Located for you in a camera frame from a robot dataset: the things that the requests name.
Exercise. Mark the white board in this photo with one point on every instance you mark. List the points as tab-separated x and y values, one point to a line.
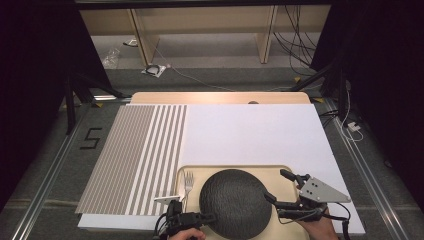
253	133

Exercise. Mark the black round plate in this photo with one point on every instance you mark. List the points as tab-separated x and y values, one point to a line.
235	203

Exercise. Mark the floor outlet plate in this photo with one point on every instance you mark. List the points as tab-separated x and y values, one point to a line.
153	70

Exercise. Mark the small dark floor item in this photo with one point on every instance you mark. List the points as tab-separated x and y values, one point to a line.
130	43

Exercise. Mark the light wooden desk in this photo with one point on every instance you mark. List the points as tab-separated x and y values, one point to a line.
206	20

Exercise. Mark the black metal stand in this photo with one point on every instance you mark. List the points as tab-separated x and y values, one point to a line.
70	106
313	76

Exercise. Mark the clear plastic bag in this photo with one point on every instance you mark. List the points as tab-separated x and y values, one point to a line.
111	58

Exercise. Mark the person's left hand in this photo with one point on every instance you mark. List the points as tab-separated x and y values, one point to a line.
186	235

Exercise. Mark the beige tray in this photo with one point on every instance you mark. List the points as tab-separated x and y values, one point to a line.
290	186

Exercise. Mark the person's right hand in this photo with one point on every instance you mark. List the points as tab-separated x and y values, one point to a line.
320	230

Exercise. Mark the aluminium floor rail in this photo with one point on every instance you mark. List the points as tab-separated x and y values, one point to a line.
370	180
46	186

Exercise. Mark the grey white striped placemat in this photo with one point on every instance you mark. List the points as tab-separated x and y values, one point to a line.
133	156

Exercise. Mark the silver fork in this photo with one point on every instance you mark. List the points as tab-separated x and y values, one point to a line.
188	181

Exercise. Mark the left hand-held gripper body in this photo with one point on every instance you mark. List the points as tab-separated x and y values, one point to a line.
181	220

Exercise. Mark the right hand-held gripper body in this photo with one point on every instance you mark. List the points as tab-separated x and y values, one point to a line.
318	191

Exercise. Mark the black curtain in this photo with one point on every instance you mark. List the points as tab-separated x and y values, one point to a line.
390	83
33	83

